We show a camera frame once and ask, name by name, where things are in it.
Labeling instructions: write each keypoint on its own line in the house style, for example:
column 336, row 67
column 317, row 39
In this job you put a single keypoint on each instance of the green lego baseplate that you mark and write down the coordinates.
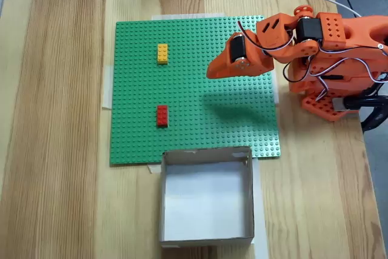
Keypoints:
column 182, row 89

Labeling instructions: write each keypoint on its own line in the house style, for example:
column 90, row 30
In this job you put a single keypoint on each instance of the cardboard box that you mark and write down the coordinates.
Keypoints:
column 206, row 204

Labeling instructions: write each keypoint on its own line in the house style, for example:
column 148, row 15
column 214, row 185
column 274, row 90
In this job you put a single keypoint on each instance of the long white tape strip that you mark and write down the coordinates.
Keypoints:
column 260, row 195

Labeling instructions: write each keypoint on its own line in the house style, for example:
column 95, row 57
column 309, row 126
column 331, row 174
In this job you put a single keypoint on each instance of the short white tape strip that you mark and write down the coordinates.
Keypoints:
column 275, row 89
column 107, row 89

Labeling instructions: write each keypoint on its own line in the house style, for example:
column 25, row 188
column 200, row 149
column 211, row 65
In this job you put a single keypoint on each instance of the black table clamp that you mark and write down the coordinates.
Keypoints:
column 376, row 119

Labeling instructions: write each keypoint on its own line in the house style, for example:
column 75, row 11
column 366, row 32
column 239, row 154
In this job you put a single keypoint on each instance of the yellow lego block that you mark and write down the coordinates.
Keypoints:
column 162, row 54

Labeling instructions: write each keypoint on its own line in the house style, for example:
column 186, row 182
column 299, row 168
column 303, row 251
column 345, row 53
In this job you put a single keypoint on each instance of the small white tape piece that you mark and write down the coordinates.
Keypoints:
column 153, row 168

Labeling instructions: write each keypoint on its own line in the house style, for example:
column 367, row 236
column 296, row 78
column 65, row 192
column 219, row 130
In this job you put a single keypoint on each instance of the wide white tape strip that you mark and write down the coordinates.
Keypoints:
column 188, row 16

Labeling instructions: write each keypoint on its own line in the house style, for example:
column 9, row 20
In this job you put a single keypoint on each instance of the red lego block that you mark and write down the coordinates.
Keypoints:
column 162, row 116

